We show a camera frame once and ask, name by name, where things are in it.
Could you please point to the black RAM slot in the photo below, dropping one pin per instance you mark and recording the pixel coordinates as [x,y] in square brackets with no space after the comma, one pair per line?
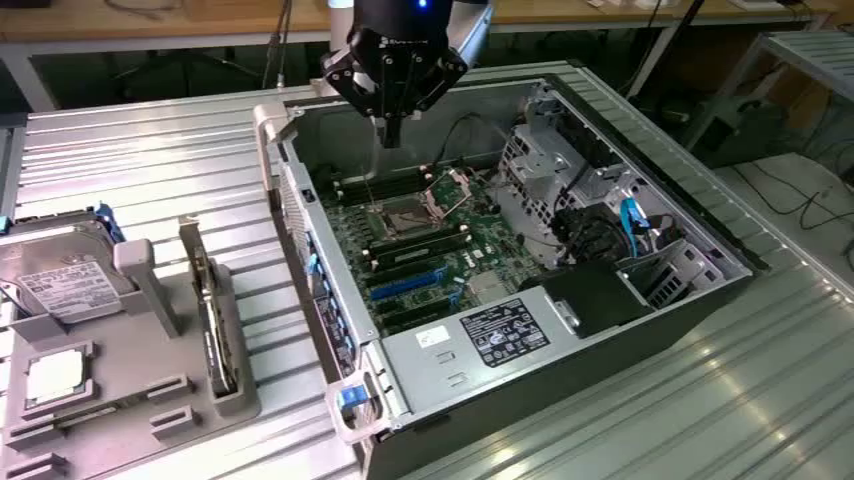
[381,182]
[394,194]

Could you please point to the CPU socket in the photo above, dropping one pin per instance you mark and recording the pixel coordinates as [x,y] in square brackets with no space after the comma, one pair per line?
[407,220]

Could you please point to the thin metal locking lever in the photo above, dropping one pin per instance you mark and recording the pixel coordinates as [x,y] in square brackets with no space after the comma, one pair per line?
[369,190]

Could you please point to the grey parts rack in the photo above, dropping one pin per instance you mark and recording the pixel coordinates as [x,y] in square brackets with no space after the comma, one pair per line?
[134,370]

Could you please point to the green RAM stick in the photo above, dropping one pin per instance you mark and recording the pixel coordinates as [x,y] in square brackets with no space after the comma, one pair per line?
[100,412]

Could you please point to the silver hard disk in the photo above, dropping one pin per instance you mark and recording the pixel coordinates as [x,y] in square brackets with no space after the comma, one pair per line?
[60,280]

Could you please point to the blue expansion slot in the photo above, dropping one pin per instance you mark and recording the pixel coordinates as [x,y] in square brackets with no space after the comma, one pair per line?
[407,286]

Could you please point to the long black expansion slot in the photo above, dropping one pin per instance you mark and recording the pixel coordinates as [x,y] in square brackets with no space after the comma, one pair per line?
[401,274]

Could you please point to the open black PC case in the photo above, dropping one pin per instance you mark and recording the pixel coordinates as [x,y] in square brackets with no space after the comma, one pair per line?
[601,360]

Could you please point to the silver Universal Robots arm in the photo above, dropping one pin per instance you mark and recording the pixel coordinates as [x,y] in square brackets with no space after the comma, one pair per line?
[341,20]

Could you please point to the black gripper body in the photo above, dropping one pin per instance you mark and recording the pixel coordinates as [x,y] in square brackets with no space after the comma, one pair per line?
[401,25]

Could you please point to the green graphics card black fan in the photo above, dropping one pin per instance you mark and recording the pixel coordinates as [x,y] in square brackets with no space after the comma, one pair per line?
[214,320]

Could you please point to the green motherboard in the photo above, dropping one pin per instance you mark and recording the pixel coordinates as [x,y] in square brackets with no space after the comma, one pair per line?
[494,235]

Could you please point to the grey metal slat shelf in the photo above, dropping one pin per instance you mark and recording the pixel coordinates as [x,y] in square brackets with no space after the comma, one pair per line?
[814,50]

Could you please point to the silver drive cage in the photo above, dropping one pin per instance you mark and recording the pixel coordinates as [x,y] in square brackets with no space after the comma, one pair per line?
[534,165]

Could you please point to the blue disk carrier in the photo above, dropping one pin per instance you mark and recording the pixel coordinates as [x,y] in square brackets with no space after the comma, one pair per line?
[107,220]

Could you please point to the silver power supply unit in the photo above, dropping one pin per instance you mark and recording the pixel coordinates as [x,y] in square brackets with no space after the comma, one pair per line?
[434,370]

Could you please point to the silver perforated disk bay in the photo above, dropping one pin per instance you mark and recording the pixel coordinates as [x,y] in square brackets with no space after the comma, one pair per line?
[667,280]

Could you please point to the wooden desk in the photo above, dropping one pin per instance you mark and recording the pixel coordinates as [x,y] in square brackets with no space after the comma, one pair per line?
[200,20]

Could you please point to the RAM stick with white label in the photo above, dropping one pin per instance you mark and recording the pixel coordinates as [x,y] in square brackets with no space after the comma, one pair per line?
[421,252]

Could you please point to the blue slot retention clip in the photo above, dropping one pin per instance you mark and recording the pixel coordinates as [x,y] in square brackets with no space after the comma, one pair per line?
[347,346]
[308,263]
[338,321]
[324,286]

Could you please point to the silver chipset heatsink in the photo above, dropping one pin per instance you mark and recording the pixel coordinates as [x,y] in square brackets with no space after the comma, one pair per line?
[490,289]

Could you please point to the blue case latch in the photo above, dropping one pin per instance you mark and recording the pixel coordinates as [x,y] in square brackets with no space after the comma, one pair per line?
[351,398]

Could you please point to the silver CPU chip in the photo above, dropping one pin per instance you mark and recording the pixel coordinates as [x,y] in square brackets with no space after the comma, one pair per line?
[56,375]

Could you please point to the metal socket cover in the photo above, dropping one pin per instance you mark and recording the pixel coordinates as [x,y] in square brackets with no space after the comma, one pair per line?
[457,175]

